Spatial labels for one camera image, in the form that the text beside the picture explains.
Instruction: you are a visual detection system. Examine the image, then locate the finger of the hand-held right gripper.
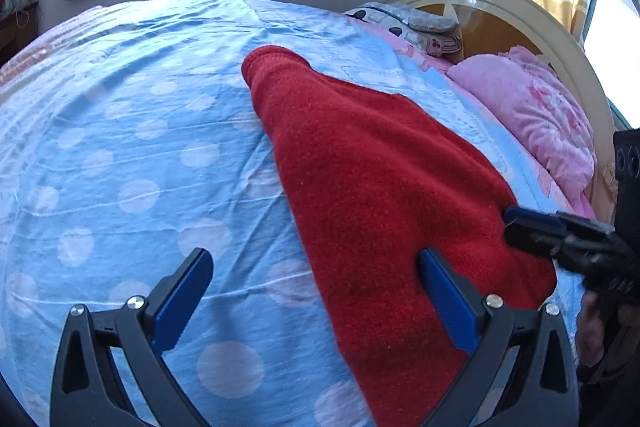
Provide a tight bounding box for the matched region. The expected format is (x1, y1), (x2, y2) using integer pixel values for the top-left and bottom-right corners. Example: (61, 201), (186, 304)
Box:
(504, 206), (618, 239)
(503, 224), (626, 279)

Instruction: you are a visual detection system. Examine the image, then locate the balcony window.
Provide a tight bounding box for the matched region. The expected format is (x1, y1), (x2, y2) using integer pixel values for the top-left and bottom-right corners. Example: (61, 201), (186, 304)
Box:
(582, 0), (640, 128)

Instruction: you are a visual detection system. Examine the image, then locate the grey patterned pillow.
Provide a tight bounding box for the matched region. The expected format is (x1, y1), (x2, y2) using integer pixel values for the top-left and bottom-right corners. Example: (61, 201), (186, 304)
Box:
(344, 2), (463, 58)

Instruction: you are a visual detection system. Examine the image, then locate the pink floral pillow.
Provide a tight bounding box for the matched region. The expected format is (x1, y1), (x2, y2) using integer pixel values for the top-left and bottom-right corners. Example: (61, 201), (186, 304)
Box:
(446, 45), (598, 208)

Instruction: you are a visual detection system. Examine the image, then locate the red knitted garment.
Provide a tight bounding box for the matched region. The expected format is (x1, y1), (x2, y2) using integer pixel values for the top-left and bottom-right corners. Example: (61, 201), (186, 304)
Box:
(241, 45), (558, 427)

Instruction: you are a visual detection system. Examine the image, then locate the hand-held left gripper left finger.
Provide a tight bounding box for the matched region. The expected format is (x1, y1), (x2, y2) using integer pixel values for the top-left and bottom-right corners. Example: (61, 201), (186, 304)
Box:
(50, 248), (215, 427)

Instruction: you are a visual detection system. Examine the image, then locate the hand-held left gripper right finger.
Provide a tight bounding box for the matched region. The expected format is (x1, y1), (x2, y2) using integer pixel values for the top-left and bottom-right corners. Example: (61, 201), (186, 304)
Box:
(417, 248), (581, 427)

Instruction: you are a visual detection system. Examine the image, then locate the wooden desk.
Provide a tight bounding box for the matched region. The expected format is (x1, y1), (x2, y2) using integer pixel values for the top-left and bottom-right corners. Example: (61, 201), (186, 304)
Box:
(0, 0), (40, 65)

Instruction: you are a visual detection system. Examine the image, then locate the pink and blue dotted bedspread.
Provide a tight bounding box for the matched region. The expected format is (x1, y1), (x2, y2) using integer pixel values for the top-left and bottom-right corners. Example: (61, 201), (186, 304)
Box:
(0, 0), (601, 427)

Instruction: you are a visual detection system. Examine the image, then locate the person's right hand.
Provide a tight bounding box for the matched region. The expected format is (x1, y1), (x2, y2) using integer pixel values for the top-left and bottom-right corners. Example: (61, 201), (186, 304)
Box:
(575, 291), (613, 368)

